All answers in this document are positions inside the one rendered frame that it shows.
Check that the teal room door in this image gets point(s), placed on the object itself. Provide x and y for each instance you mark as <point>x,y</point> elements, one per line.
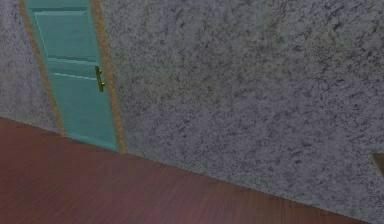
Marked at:
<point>73,66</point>

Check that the brown wooden furniture corner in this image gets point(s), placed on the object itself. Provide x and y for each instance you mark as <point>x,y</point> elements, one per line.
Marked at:
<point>379,161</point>

